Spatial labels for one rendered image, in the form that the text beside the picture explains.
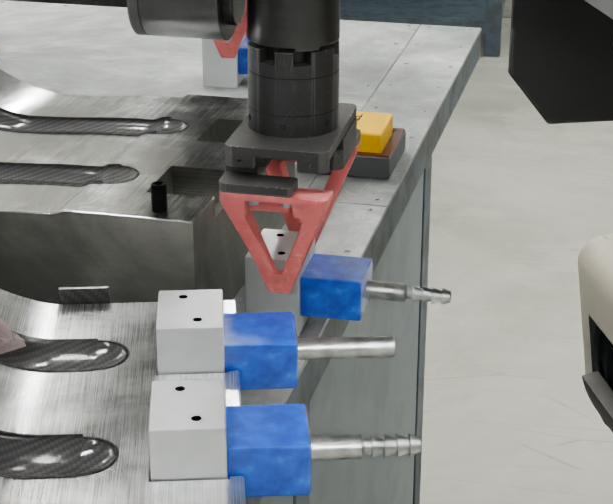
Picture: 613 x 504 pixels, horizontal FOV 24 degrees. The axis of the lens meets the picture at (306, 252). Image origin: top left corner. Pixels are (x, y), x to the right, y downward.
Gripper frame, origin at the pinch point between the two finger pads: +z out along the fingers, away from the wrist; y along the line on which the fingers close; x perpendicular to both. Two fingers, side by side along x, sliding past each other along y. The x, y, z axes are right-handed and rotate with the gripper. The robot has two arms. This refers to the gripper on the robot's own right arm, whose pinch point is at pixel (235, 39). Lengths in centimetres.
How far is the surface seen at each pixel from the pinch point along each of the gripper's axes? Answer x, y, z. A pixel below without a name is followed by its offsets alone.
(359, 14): -21, -316, 73
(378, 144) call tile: 17.2, 26.1, 1.6
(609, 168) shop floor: 54, -209, 84
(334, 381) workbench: 14.1, 28.4, 23.1
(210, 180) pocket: 8, 51, -4
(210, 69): -2.2, 2.2, 2.6
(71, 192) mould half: 0, 56, -4
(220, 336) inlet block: 13, 74, -3
